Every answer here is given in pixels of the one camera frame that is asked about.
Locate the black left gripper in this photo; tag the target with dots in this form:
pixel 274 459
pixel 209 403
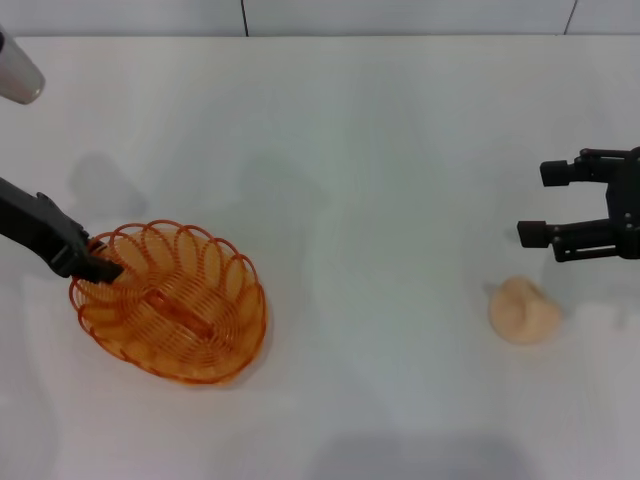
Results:
pixel 35 225

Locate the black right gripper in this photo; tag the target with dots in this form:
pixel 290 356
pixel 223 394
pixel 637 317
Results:
pixel 627 210

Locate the pale peach bread bun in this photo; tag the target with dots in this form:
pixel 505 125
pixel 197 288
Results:
pixel 520 312

